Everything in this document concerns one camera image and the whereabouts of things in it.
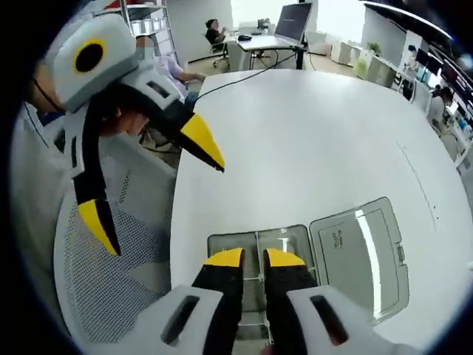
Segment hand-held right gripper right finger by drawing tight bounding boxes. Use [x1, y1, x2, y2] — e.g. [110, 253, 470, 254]
[262, 248, 393, 355]

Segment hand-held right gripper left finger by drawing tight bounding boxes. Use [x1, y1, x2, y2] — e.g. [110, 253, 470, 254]
[129, 247, 247, 355]

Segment clear grey guide fixture box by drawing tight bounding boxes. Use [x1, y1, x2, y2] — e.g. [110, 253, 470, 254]
[205, 196, 411, 339]

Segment clear plastic divider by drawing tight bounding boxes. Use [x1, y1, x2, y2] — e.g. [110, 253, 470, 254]
[253, 229, 264, 283]

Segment person's left hand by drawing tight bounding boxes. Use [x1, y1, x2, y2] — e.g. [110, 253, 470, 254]
[98, 106, 149, 138]

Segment metal shelf rack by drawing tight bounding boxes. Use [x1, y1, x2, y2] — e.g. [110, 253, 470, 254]
[103, 0, 179, 64]

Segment person's light grey shirt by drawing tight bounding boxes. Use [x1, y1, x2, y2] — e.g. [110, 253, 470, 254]
[10, 102, 77, 315]

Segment grey mesh office chair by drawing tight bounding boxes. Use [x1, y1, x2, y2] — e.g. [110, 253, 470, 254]
[52, 136, 183, 336]

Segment white standing desk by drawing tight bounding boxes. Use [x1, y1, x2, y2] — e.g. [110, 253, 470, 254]
[225, 33, 308, 72]

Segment black monitor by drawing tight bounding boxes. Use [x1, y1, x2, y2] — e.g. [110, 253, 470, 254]
[274, 2, 314, 44]

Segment black cable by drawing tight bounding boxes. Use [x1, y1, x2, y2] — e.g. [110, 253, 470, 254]
[32, 75, 64, 112]
[194, 67, 268, 101]

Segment white table cable flap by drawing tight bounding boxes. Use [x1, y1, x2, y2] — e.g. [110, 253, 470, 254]
[396, 139, 441, 223]

